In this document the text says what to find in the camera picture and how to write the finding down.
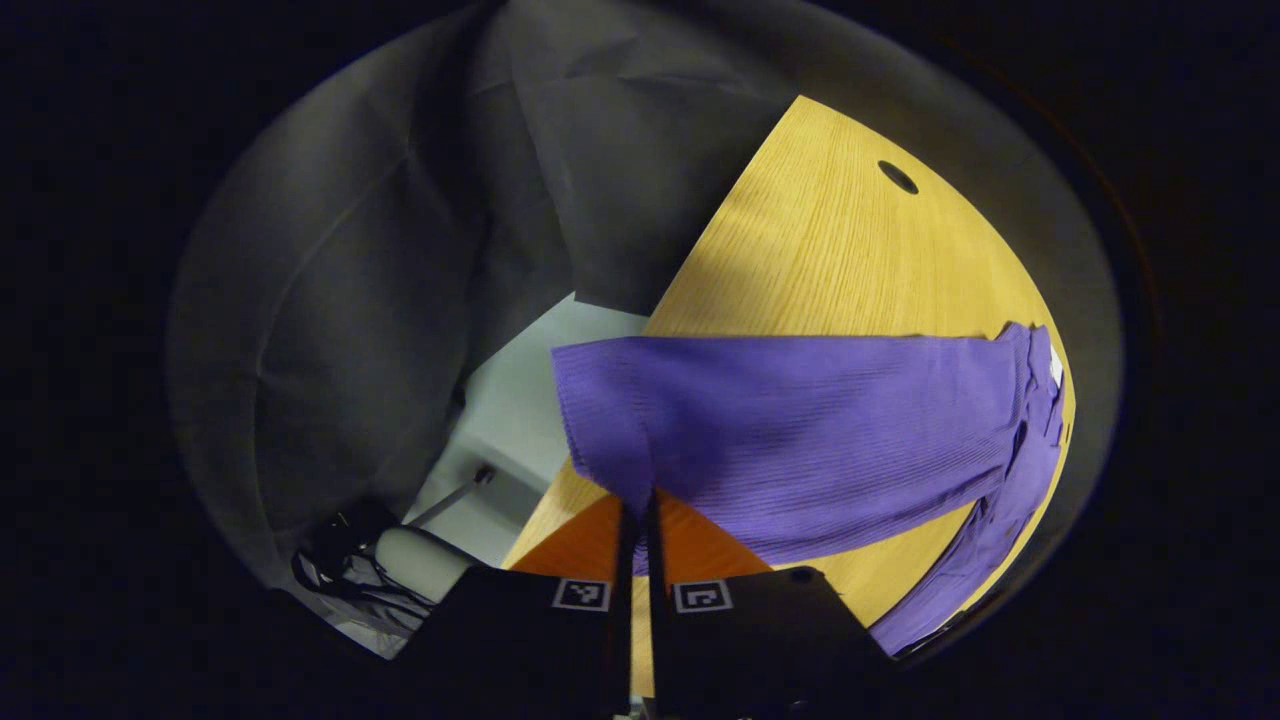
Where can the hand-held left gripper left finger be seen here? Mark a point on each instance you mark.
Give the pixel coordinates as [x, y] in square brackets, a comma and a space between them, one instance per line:
[622, 600]

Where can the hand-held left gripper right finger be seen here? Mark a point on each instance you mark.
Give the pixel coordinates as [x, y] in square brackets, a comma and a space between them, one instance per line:
[660, 640]

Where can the purple knit garment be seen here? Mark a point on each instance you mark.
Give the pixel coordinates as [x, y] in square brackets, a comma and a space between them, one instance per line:
[800, 430]

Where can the thin metal rod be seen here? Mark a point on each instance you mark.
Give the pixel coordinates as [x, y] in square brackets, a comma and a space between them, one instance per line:
[450, 497]

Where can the grey rounded chair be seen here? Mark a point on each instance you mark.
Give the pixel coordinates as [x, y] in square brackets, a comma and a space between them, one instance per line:
[425, 560]

